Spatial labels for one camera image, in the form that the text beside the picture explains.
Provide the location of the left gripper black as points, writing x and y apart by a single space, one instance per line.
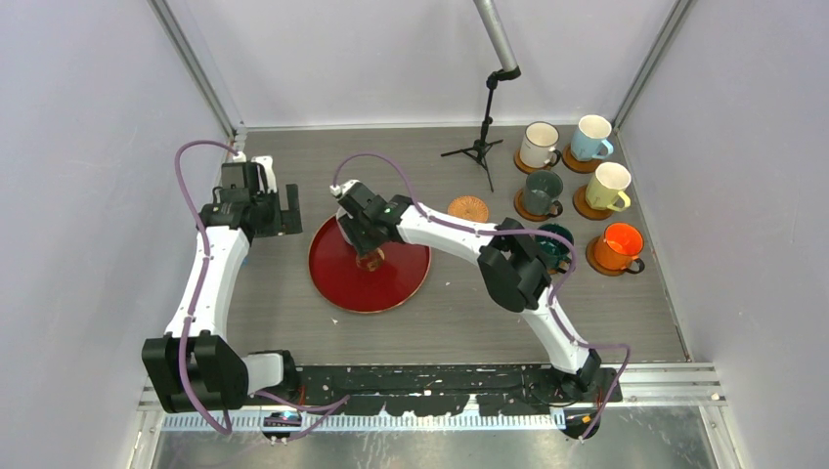
288 222

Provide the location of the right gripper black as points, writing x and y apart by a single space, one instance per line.
351 227

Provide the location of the red round tray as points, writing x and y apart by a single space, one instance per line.
378 282

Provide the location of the woven rattan coaster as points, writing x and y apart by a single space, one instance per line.
469 208

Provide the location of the wooden coaster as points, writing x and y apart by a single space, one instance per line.
520 165
524 213
578 166
581 205
594 263

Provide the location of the dark green cup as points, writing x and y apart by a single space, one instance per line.
541 193

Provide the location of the white cup brown rim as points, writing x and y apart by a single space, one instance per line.
539 142

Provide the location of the dark teal cup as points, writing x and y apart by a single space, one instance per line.
556 254

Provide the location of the microphone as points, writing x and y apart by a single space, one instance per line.
509 70

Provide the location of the light blue mug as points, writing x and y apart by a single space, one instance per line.
591 139

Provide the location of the yellow mug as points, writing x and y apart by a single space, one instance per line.
607 187

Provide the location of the orange cup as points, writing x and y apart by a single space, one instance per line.
619 248

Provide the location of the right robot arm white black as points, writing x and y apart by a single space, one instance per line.
511 264

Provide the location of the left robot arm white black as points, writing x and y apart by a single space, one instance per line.
192 364

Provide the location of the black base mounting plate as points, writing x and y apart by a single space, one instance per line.
438 390

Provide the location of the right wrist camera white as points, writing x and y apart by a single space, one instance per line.
339 190

